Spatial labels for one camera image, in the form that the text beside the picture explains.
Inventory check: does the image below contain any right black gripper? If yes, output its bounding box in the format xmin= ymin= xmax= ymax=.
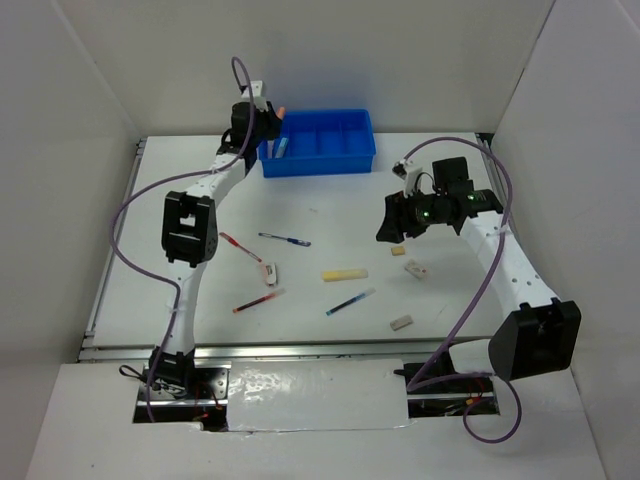
xmin=375 ymin=185 xmax=447 ymax=244

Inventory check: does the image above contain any red pen with clear cap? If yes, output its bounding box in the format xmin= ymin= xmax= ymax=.
xmin=219 ymin=232 xmax=263 ymax=263

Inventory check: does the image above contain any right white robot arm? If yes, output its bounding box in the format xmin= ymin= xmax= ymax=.
xmin=376 ymin=157 xmax=581 ymax=381

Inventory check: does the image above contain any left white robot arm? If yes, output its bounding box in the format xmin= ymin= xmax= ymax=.
xmin=149 ymin=100 xmax=284 ymax=399

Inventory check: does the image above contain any blue divided plastic bin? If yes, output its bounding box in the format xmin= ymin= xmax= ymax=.
xmin=258 ymin=109 xmax=376 ymax=178

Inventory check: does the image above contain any white red eraser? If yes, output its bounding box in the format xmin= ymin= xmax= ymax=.
xmin=404 ymin=260 xmax=428 ymax=279

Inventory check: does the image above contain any blue refill pen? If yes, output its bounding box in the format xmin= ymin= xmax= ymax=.
xmin=325 ymin=288 xmax=376 ymax=316

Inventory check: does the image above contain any grey white eraser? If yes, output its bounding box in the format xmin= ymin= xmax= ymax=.
xmin=390 ymin=315 xmax=413 ymax=331

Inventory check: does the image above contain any blue ballpoint pen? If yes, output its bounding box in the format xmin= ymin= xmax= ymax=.
xmin=258 ymin=232 xmax=312 ymax=247

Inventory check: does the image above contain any pink white eraser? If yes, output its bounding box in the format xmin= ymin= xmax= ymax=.
xmin=259 ymin=262 xmax=278 ymax=287

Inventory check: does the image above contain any red refill pen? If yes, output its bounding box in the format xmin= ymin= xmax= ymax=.
xmin=232 ymin=289 xmax=286 ymax=314

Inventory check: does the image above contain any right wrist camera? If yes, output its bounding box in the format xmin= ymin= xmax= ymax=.
xmin=392 ymin=159 xmax=423 ymax=197

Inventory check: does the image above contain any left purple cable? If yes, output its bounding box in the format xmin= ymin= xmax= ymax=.
xmin=109 ymin=57 xmax=266 ymax=424

